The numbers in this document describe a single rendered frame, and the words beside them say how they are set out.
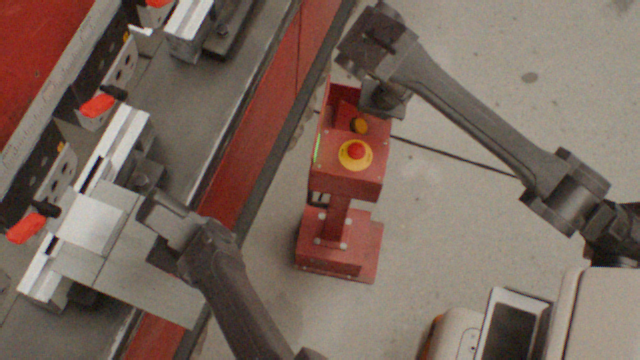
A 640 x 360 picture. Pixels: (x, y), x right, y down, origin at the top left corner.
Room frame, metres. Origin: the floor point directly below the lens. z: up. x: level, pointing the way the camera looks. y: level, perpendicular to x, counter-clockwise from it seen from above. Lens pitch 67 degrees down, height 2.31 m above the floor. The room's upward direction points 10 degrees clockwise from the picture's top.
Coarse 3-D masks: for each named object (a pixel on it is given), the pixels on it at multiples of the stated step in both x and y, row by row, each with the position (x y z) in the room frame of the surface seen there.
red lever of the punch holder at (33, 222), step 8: (40, 208) 0.31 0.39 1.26; (48, 208) 0.32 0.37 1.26; (56, 208) 0.32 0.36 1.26; (32, 216) 0.29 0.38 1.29; (40, 216) 0.30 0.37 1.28; (48, 216) 0.31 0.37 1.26; (56, 216) 0.31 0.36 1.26; (24, 224) 0.28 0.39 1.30; (32, 224) 0.28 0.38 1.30; (40, 224) 0.29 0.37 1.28; (8, 232) 0.26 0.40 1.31; (16, 232) 0.26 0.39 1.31; (24, 232) 0.26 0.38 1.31; (32, 232) 0.27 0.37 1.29; (16, 240) 0.25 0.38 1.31; (24, 240) 0.26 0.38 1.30
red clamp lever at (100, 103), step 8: (104, 88) 0.51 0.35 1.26; (112, 88) 0.52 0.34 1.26; (120, 88) 0.52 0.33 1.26; (96, 96) 0.48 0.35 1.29; (104, 96) 0.49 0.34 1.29; (112, 96) 0.50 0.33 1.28; (120, 96) 0.51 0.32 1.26; (88, 104) 0.46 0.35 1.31; (96, 104) 0.47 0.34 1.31; (104, 104) 0.47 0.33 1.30; (112, 104) 0.48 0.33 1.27; (88, 112) 0.45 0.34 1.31; (96, 112) 0.45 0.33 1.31
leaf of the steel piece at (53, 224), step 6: (66, 192) 0.42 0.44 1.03; (72, 192) 0.43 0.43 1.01; (66, 198) 0.41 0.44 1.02; (72, 198) 0.42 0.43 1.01; (60, 204) 0.40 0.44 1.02; (66, 204) 0.41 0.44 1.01; (66, 210) 0.40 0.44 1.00; (60, 216) 0.38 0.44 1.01; (48, 222) 0.36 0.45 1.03; (54, 222) 0.37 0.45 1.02; (60, 222) 0.37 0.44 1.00; (48, 228) 0.36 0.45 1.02; (54, 228) 0.36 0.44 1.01
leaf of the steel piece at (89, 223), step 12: (72, 204) 0.41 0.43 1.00; (84, 204) 0.41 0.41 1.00; (96, 204) 0.42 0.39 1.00; (72, 216) 0.39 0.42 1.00; (84, 216) 0.39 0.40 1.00; (96, 216) 0.40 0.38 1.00; (108, 216) 0.40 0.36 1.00; (120, 216) 0.40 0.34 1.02; (60, 228) 0.36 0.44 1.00; (72, 228) 0.37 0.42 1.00; (84, 228) 0.37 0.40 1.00; (96, 228) 0.38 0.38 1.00; (108, 228) 0.38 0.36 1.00; (72, 240) 0.35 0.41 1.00; (84, 240) 0.35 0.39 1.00; (96, 240) 0.35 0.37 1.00; (108, 240) 0.35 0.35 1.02; (96, 252) 0.33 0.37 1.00
